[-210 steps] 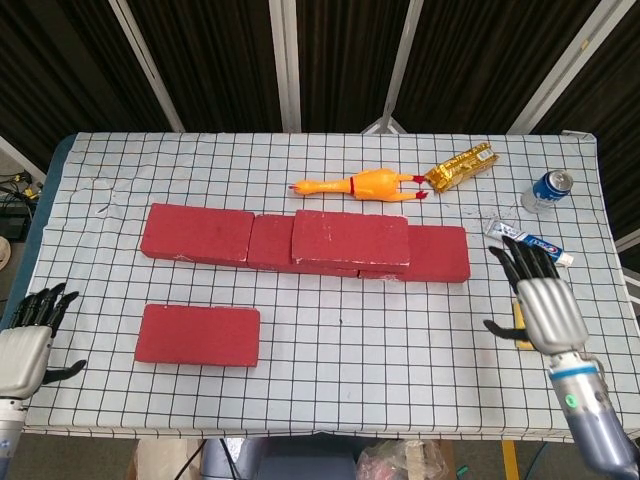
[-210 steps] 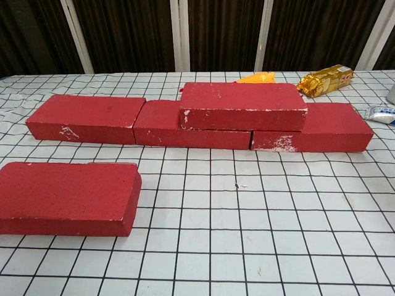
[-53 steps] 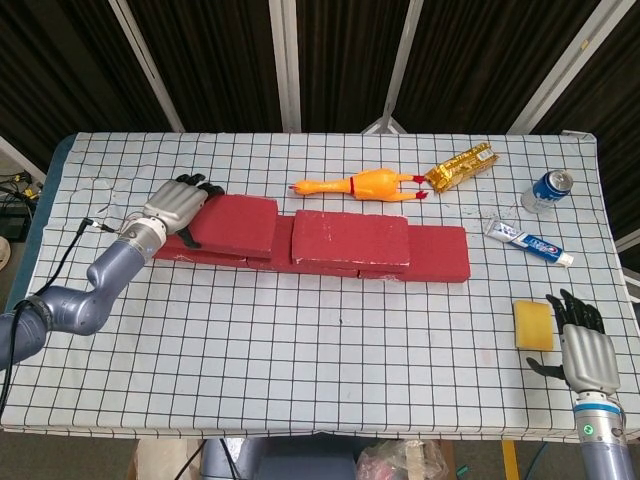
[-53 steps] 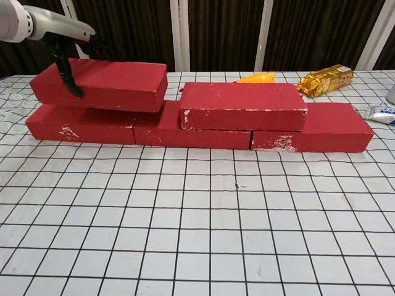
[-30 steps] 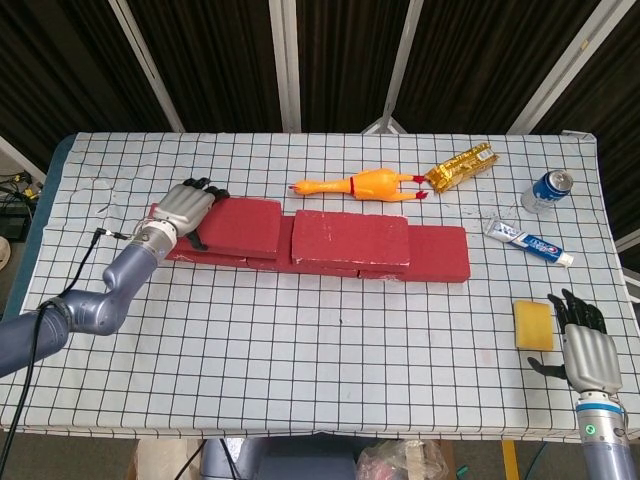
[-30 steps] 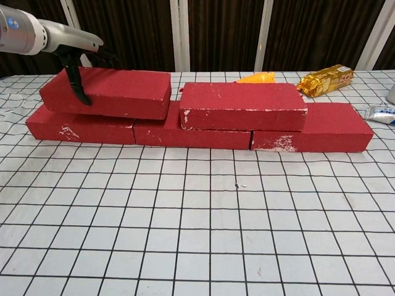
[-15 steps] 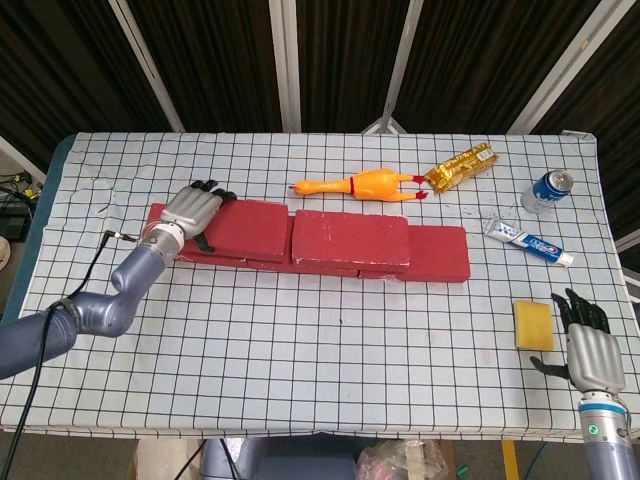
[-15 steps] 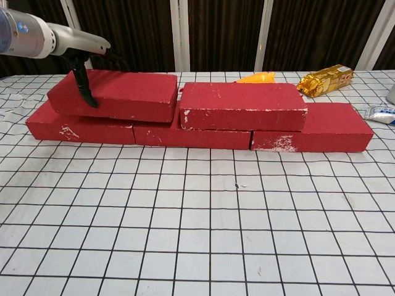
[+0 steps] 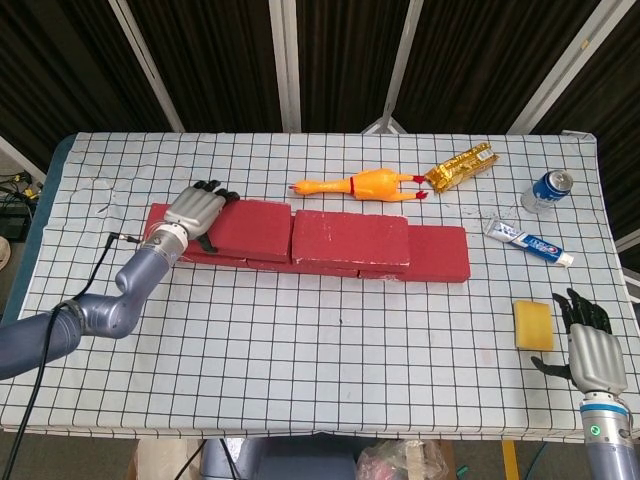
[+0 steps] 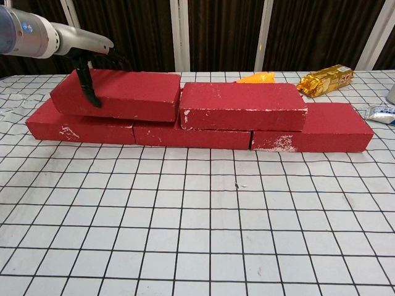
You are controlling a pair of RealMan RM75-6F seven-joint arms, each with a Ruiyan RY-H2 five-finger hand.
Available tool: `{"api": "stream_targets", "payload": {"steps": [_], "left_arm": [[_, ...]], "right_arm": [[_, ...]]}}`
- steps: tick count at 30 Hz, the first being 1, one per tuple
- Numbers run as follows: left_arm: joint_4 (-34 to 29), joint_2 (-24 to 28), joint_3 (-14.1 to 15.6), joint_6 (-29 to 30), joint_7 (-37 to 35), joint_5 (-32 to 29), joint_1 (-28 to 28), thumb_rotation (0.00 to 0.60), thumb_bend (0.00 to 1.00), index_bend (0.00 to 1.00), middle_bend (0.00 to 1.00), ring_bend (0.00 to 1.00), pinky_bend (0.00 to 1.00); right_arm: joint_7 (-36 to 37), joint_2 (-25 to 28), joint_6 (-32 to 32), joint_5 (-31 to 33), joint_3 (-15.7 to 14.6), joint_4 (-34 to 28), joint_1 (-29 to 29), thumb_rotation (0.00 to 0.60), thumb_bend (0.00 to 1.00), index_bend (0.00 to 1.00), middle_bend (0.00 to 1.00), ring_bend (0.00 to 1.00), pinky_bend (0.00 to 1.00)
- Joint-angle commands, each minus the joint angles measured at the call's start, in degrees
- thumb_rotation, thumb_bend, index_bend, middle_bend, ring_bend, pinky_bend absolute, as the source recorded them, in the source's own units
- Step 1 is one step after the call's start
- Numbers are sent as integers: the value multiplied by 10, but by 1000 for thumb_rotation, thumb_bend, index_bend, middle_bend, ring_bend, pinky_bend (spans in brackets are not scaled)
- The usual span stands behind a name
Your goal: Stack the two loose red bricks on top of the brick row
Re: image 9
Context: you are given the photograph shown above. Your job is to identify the white blue toothpaste tube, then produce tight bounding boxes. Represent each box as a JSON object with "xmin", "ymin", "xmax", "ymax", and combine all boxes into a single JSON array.
[{"xmin": 482, "ymin": 218, "xmax": 575, "ymax": 268}]

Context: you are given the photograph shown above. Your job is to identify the gold foil snack packet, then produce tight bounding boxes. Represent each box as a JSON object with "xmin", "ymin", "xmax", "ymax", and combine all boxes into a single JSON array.
[{"xmin": 424, "ymin": 142, "xmax": 500, "ymax": 195}]

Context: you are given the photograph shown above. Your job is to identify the white metal frame post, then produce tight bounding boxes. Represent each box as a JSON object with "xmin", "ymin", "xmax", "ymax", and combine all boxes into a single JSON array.
[
  {"xmin": 504, "ymin": 0, "xmax": 601, "ymax": 135},
  {"xmin": 0, "ymin": 134, "xmax": 49, "ymax": 184},
  {"xmin": 108, "ymin": 0, "xmax": 186, "ymax": 132},
  {"xmin": 359, "ymin": 0, "xmax": 426, "ymax": 135},
  {"xmin": 268, "ymin": 0, "xmax": 304, "ymax": 132}
]

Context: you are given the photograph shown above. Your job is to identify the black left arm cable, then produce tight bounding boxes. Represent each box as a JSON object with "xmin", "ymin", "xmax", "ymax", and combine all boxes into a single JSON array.
[{"xmin": 0, "ymin": 232, "xmax": 146, "ymax": 480}]

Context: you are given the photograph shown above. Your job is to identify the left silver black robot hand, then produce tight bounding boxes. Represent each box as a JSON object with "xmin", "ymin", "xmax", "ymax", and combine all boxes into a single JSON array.
[{"xmin": 163, "ymin": 179, "xmax": 240, "ymax": 254}]

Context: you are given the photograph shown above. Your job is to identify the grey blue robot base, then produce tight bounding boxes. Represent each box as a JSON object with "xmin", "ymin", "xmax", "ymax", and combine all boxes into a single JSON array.
[{"xmin": 199, "ymin": 437, "xmax": 361, "ymax": 480}]

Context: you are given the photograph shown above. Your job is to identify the red brick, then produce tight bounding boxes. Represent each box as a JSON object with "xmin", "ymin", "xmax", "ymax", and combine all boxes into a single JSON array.
[
  {"xmin": 202, "ymin": 199, "xmax": 293, "ymax": 264},
  {"xmin": 144, "ymin": 202, "xmax": 249, "ymax": 266},
  {"xmin": 291, "ymin": 209, "xmax": 411, "ymax": 269},
  {"xmin": 357, "ymin": 225, "xmax": 471, "ymax": 285},
  {"xmin": 246, "ymin": 257, "xmax": 361, "ymax": 279}
]

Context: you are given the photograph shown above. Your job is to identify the yellow sponge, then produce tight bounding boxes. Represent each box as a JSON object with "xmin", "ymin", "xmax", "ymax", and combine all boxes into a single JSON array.
[{"xmin": 514, "ymin": 299, "xmax": 556, "ymax": 353}]

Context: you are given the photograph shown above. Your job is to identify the white black checkered tablecloth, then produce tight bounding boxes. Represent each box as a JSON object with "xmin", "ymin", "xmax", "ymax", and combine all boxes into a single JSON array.
[{"xmin": 0, "ymin": 130, "xmax": 640, "ymax": 444}]

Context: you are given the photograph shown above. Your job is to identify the yellow rubber chicken toy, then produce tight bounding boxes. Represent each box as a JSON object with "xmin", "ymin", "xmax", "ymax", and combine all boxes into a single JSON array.
[{"xmin": 288, "ymin": 167, "xmax": 430, "ymax": 203}]

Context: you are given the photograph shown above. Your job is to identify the clear plastic bag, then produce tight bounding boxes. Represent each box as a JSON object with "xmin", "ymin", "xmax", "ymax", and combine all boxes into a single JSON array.
[{"xmin": 357, "ymin": 439, "xmax": 450, "ymax": 480}]

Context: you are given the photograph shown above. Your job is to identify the blue soda can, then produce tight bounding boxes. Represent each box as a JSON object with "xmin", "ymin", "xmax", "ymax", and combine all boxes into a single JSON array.
[{"xmin": 520, "ymin": 169, "xmax": 574, "ymax": 215}]

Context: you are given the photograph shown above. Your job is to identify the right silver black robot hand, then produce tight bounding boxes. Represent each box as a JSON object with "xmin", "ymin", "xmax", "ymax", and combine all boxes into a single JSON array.
[{"xmin": 530, "ymin": 288, "xmax": 629, "ymax": 394}]

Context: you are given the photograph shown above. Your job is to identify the yellow table leg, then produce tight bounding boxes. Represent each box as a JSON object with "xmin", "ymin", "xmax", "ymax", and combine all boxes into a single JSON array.
[{"xmin": 502, "ymin": 440, "xmax": 519, "ymax": 480}]

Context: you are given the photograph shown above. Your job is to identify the dark brown curtain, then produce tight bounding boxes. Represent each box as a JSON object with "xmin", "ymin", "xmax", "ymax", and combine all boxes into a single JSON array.
[{"xmin": 0, "ymin": 0, "xmax": 640, "ymax": 241}]

